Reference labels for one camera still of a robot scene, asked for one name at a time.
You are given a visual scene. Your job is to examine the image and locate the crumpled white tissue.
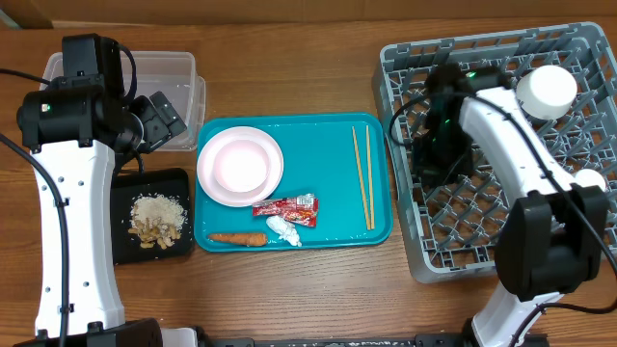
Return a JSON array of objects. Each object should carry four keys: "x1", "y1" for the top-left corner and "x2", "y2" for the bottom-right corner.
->
[{"x1": 266, "y1": 216, "x2": 302, "y2": 247}]

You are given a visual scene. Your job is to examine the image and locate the orange carrot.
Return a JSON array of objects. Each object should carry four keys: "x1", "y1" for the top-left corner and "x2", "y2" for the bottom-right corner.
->
[{"x1": 208, "y1": 232, "x2": 268, "y2": 247}]

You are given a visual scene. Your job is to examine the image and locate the right wooden chopstick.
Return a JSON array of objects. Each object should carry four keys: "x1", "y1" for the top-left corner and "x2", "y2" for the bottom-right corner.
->
[{"x1": 365, "y1": 125, "x2": 375, "y2": 230}]

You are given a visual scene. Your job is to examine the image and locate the clear plastic bin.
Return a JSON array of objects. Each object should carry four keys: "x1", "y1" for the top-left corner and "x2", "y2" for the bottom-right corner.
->
[{"x1": 18, "y1": 40, "x2": 205, "y2": 157}]

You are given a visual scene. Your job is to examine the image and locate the red snack wrapper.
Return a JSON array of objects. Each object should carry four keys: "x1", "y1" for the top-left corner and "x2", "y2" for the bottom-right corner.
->
[{"x1": 252, "y1": 194, "x2": 319, "y2": 227}]

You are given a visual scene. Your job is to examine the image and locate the grey dishwasher rack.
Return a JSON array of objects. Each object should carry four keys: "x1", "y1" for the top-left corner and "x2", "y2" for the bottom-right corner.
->
[{"x1": 373, "y1": 22, "x2": 616, "y2": 283}]

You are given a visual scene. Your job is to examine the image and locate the food scraps rice and peanuts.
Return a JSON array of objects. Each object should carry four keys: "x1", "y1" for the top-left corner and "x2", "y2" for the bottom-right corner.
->
[{"x1": 127, "y1": 194, "x2": 188, "y2": 250}]

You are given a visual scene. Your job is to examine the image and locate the pink bowl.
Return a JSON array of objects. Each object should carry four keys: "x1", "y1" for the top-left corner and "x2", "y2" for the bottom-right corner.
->
[{"x1": 214, "y1": 140, "x2": 270, "y2": 193}]

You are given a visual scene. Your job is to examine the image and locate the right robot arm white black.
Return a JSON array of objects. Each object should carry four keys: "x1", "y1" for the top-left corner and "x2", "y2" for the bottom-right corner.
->
[{"x1": 402, "y1": 64, "x2": 612, "y2": 346}]

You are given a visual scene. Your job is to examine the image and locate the teal serving tray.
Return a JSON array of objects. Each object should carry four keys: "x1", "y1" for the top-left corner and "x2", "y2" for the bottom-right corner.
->
[{"x1": 197, "y1": 113, "x2": 393, "y2": 250}]

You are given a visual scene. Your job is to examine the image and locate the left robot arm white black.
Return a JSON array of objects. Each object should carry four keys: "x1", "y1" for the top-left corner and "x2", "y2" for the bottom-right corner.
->
[{"x1": 13, "y1": 34, "x2": 207, "y2": 346}]

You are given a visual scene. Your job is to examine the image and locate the white bowl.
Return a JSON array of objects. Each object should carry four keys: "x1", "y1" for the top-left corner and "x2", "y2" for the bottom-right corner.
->
[{"x1": 516, "y1": 66, "x2": 577, "y2": 120}]

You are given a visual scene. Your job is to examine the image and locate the black plastic tray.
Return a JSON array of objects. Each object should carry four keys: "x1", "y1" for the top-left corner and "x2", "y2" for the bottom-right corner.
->
[{"x1": 111, "y1": 168, "x2": 194, "y2": 265}]

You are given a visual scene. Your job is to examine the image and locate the pink plate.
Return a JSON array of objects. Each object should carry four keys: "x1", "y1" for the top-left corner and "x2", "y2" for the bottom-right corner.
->
[{"x1": 197, "y1": 126, "x2": 284, "y2": 207}]

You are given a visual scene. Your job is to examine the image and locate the white paper cup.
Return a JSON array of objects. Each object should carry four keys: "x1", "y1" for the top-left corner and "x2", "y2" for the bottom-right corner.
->
[{"x1": 574, "y1": 169, "x2": 606, "y2": 192}]

